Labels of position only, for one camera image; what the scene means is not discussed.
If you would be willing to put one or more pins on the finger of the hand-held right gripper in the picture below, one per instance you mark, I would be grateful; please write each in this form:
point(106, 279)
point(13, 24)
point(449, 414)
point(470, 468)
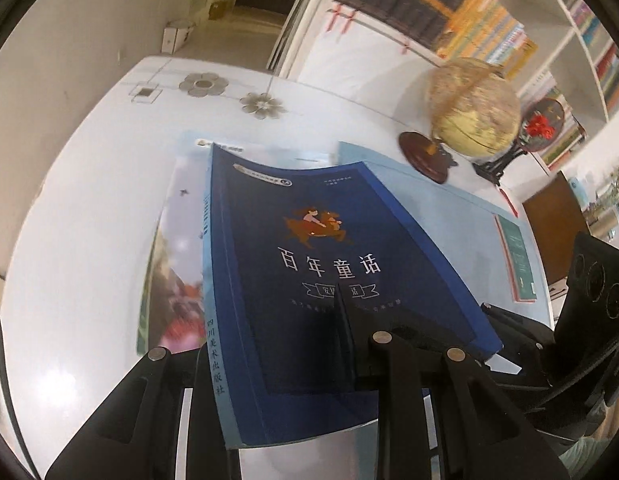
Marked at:
point(514, 332)

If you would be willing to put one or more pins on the small brown box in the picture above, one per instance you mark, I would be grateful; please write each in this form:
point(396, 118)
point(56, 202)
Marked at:
point(217, 10)

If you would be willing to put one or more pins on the red flower ornament on stand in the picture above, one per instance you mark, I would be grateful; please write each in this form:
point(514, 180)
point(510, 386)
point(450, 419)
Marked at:
point(542, 125)

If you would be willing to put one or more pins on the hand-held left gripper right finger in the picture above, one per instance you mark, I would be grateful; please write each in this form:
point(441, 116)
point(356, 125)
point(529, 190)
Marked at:
point(344, 340)

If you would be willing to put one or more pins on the light blue textured mat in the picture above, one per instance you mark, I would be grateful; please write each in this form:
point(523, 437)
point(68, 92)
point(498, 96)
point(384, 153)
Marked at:
point(464, 225)

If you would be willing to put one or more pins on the yellow globe on wooden base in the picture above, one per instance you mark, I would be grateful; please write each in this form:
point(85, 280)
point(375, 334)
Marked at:
point(474, 110)

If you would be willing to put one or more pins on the dark green plant cover book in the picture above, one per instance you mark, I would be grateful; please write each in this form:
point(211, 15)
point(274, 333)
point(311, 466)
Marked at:
point(517, 260)

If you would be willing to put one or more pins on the dark blue book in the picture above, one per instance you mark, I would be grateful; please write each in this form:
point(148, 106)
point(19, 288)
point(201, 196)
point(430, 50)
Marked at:
point(299, 285)

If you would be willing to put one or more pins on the brown wooden board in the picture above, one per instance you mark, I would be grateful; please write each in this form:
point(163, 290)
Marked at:
point(554, 225)

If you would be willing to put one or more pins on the white cardboard box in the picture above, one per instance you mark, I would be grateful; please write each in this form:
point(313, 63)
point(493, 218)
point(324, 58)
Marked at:
point(179, 35)

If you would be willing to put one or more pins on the white bookshelf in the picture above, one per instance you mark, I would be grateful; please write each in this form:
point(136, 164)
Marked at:
point(359, 60)

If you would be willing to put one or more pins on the row of colourful shelf books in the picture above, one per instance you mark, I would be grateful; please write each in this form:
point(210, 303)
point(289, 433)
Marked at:
point(609, 70)

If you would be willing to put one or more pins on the row of yellow orange books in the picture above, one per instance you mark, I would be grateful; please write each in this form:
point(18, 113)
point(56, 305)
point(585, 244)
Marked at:
point(494, 35)

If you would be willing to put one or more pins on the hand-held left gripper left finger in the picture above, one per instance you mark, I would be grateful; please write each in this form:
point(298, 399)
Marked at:
point(202, 410)

